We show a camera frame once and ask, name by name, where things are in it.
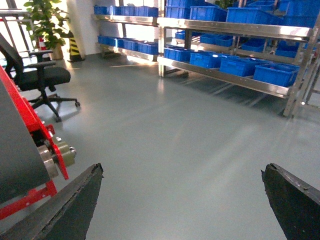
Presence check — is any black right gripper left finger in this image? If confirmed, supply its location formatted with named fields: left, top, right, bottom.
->
left=0, top=163, right=104, bottom=240

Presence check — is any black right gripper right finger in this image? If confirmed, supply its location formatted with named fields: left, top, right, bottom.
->
left=261, top=163, right=320, bottom=240

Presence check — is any blue bin with red contents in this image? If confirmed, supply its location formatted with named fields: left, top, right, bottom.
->
left=253, top=63, right=300, bottom=87

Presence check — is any steel shelf rack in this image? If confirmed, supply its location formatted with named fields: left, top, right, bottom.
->
left=157, top=0, right=320, bottom=117
left=93, top=0, right=160, bottom=62

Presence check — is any far steel shelf rack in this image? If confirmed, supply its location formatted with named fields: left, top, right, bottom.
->
left=93, top=0, right=160, bottom=62

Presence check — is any black office chair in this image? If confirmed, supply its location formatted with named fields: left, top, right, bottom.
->
left=0, top=35, right=81, bottom=123

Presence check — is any green potted plant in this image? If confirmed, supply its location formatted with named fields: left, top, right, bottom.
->
left=23, top=0, right=72, bottom=60

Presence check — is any red conveyor frame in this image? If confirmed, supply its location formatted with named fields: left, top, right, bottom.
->
left=0, top=68, right=76, bottom=219

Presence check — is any yellow black striped post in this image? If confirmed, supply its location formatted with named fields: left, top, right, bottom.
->
left=67, top=31, right=85, bottom=63

